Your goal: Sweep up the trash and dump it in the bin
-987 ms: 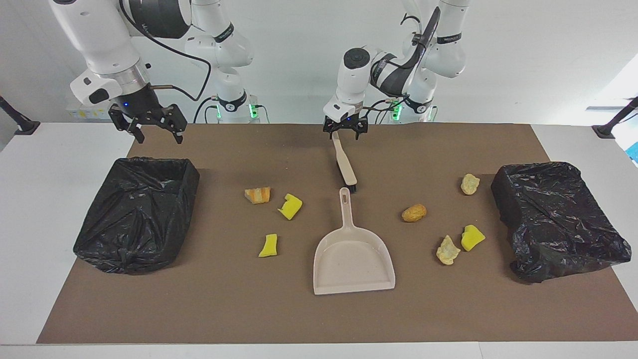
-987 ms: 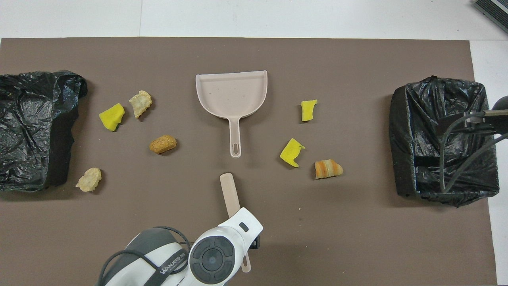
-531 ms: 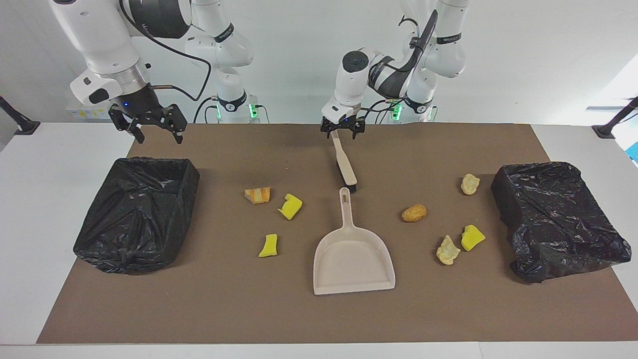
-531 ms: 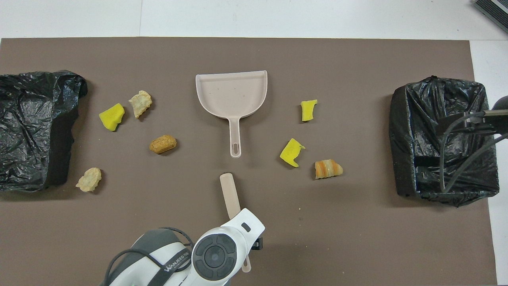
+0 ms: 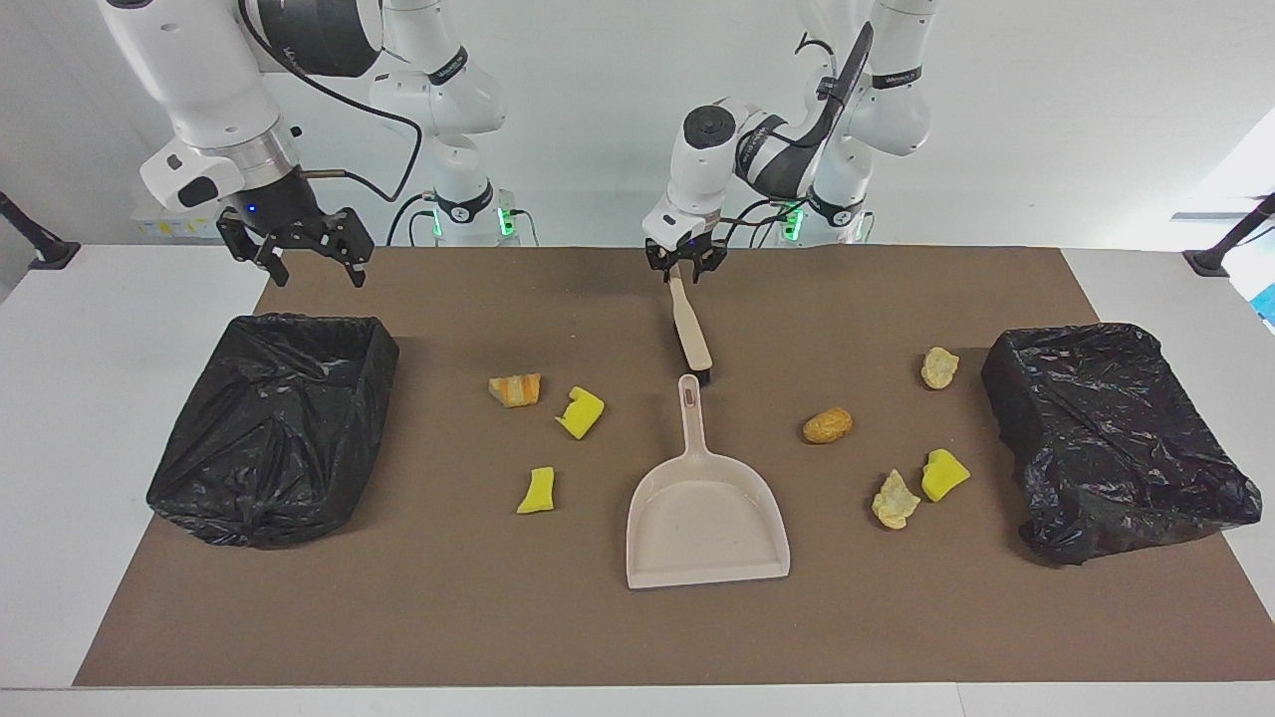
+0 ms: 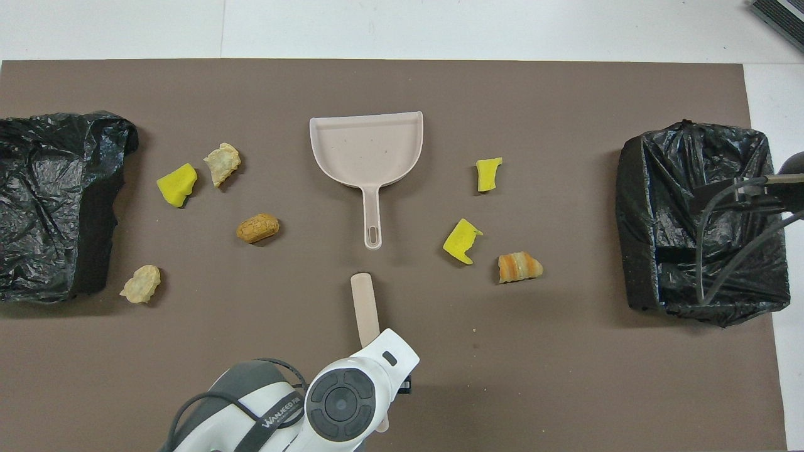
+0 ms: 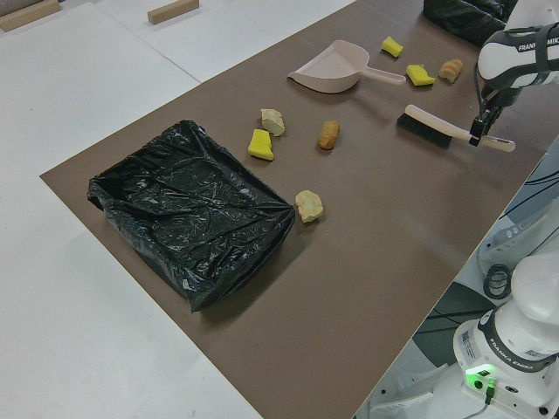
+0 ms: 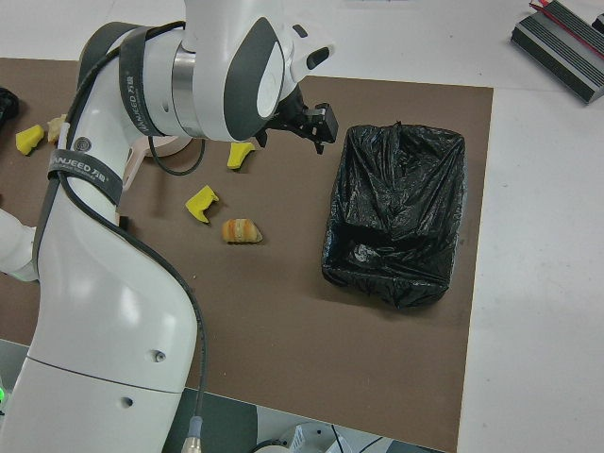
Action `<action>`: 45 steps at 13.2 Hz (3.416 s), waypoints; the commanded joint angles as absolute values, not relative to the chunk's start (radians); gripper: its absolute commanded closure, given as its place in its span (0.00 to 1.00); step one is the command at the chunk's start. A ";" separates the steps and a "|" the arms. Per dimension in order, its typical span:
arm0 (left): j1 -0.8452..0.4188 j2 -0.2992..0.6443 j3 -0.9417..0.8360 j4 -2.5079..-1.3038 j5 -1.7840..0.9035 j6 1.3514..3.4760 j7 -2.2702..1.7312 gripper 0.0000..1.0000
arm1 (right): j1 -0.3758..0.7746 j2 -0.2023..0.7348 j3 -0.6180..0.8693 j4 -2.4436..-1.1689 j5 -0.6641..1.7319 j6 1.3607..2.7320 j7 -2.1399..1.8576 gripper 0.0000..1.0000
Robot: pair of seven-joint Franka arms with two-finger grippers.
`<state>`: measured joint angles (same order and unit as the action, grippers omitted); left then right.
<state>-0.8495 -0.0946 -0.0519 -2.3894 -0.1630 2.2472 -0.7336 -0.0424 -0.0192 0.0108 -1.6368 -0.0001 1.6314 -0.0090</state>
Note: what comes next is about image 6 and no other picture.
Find dark grey ribbed object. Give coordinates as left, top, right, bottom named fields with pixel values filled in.
left=751, top=0, right=804, bottom=52

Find yellow sponge piece green backing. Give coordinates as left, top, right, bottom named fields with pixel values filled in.
left=156, top=163, right=198, bottom=208

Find black bag lined bin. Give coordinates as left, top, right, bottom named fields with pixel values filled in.
left=0, top=111, right=139, bottom=304
left=615, top=119, right=791, bottom=328

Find orange striped croissant piece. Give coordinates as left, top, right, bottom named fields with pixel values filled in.
left=497, top=251, right=544, bottom=285

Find brown bread bun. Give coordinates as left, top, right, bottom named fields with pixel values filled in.
left=236, top=213, right=281, bottom=244

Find beige hand brush black bristles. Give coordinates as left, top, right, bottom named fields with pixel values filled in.
left=350, top=273, right=390, bottom=434

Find beige plastic dustpan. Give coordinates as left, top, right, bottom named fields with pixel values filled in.
left=309, top=111, right=424, bottom=250

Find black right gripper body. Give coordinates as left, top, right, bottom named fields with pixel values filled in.
left=694, top=152, right=804, bottom=214

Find pale flaky pastry piece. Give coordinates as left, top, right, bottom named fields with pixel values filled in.
left=119, top=264, right=161, bottom=304
left=203, top=143, right=242, bottom=188

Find small yellow sponge piece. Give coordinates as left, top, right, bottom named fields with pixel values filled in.
left=475, top=157, right=503, bottom=193

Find notched yellow sponge piece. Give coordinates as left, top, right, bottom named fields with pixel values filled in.
left=443, top=218, right=484, bottom=266

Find brown table mat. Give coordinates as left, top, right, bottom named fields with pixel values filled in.
left=0, top=59, right=788, bottom=452

